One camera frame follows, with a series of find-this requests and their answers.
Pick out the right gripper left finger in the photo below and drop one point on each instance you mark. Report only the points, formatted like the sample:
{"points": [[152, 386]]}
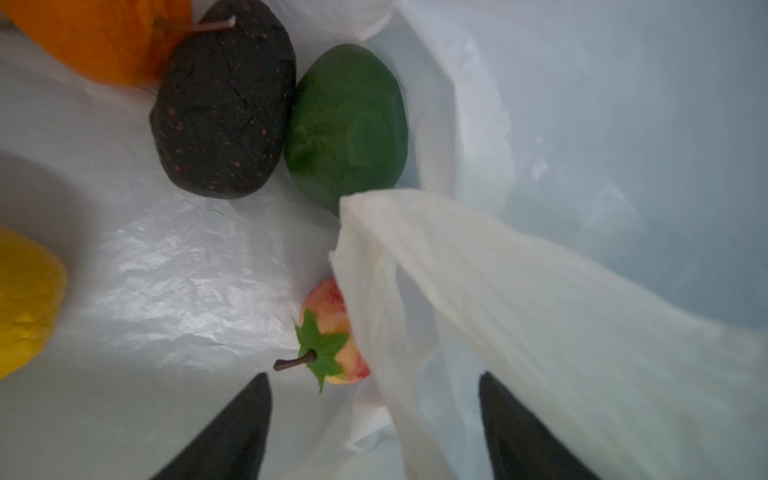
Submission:
{"points": [[233, 444]]}

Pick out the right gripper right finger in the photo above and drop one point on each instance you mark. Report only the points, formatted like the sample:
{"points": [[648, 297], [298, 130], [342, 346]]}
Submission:
{"points": [[521, 447]]}

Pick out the white plastic bag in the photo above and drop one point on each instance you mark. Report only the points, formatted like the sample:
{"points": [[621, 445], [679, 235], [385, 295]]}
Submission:
{"points": [[583, 215]]}

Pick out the yellow red mango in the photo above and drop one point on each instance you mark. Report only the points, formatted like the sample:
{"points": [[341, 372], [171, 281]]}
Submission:
{"points": [[33, 286]]}

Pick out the dark avocado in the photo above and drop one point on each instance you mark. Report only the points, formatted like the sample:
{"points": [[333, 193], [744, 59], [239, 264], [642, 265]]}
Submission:
{"points": [[222, 110]]}

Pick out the orange fruit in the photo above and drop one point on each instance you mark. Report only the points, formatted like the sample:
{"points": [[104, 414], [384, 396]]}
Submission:
{"points": [[110, 42]]}

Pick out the green avocado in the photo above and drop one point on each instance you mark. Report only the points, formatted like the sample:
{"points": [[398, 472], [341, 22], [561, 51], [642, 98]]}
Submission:
{"points": [[348, 132]]}

